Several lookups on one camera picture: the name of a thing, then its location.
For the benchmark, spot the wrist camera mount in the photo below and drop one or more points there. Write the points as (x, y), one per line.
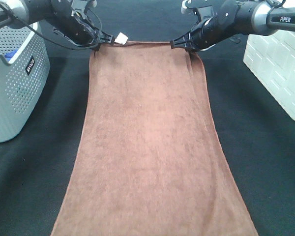
(188, 5)
(83, 4)

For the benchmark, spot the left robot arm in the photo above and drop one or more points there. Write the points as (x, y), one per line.
(17, 14)

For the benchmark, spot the black table cloth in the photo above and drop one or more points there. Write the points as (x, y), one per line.
(256, 134)

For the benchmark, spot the grey perforated laundry basket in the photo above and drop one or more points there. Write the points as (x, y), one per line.
(22, 79)

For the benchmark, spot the white plastic basket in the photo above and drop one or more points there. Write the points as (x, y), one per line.
(272, 60)

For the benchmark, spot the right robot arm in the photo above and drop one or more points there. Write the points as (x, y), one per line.
(246, 17)

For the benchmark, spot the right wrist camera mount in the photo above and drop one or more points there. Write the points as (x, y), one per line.
(188, 5)

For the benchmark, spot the blue cloth in basket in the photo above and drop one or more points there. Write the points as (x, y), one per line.
(8, 56)

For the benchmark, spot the brown towel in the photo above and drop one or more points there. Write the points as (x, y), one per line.
(150, 162)

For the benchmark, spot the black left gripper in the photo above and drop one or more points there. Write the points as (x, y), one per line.
(75, 25)

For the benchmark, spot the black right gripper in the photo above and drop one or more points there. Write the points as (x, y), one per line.
(211, 28)

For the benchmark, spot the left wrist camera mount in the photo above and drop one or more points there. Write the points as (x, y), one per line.
(83, 4)

